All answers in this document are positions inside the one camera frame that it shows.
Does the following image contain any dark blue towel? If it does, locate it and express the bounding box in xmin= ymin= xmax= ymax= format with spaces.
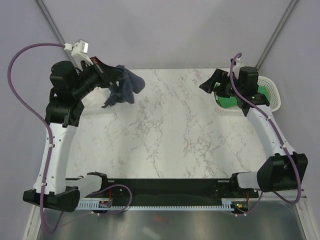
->
xmin=101 ymin=65 xmax=146 ymax=109

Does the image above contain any white towel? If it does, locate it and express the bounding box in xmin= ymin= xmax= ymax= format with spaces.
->
xmin=81 ymin=87 xmax=110 ymax=111

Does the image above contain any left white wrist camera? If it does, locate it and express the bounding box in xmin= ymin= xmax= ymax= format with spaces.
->
xmin=64 ymin=39 xmax=93 ymax=70

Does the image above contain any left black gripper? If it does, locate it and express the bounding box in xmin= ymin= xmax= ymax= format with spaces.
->
xmin=73 ymin=56 xmax=125 ymax=99

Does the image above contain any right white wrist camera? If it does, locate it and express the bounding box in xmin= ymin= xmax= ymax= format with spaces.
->
xmin=232 ymin=58 xmax=245 ymax=78

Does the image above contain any white slotted cable duct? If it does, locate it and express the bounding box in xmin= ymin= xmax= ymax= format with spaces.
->
xmin=76 ymin=198 xmax=249 ymax=212

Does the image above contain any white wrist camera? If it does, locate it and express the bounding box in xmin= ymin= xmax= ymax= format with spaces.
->
xmin=64 ymin=39 xmax=93 ymax=70
xmin=232 ymin=58 xmax=245 ymax=78

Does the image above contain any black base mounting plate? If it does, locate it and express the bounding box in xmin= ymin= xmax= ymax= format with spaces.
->
xmin=88 ymin=178 xmax=259 ymax=206

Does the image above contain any white plastic basket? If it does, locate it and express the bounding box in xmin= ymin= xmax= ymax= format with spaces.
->
xmin=213 ymin=76 xmax=281 ymax=117
xmin=81 ymin=106 xmax=116 ymax=117

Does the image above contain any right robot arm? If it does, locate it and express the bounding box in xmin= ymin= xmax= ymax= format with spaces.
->
xmin=199 ymin=66 xmax=308 ymax=197

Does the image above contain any aluminium extrusion rail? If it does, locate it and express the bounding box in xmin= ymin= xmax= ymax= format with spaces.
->
xmin=64 ymin=177 xmax=308 ymax=201

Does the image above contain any right aluminium frame post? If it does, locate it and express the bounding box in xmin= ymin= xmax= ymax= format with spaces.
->
xmin=255 ymin=0 xmax=300 ymax=70

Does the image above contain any right white plastic basket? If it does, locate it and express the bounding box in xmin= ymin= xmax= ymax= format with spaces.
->
xmin=213 ymin=76 xmax=281 ymax=117

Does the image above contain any left white plastic basket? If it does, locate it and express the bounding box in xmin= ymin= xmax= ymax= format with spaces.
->
xmin=81 ymin=106 xmax=116 ymax=117

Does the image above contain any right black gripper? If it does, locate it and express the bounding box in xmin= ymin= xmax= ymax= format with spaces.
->
xmin=199 ymin=68 xmax=244 ymax=99

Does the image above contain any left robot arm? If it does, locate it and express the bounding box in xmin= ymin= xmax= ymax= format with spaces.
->
xmin=22 ymin=57 xmax=125 ymax=213

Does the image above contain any green towel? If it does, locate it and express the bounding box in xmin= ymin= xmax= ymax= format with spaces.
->
xmin=216 ymin=85 xmax=271 ymax=109

